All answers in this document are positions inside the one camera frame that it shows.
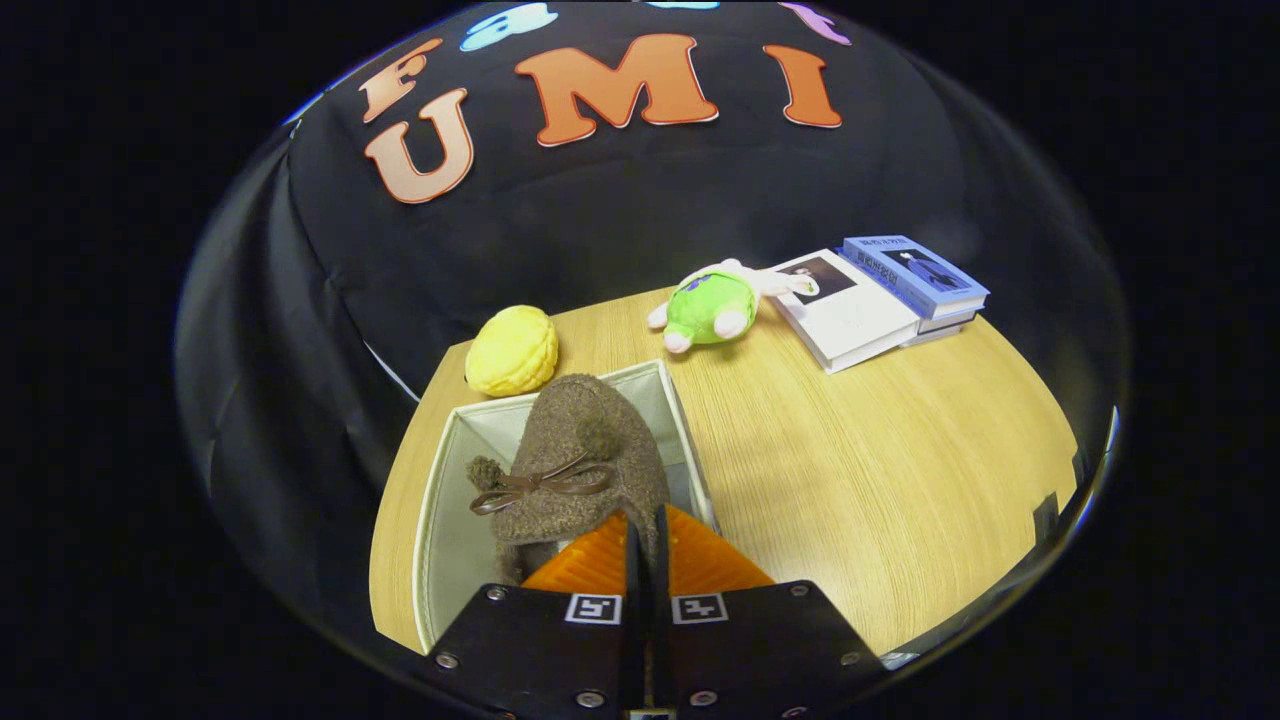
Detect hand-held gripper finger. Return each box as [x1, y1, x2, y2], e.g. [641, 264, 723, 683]
[652, 504, 888, 720]
[424, 510, 646, 720]

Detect brown fuzzy shoe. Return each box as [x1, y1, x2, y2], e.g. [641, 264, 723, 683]
[466, 373, 673, 586]

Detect grey fabric storage box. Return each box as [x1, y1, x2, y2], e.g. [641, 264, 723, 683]
[412, 359, 719, 656]

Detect yellow textured plush toy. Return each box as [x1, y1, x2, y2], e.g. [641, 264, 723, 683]
[464, 305, 560, 398]

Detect green and pink plush toy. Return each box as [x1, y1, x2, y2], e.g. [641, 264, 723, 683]
[647, 258, 819, 354]

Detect white portrait cover book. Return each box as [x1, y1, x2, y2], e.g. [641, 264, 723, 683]
[770, 248, 923, 374]

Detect blue cover book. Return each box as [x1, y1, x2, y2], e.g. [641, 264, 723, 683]
[838, 235, 991, 321]

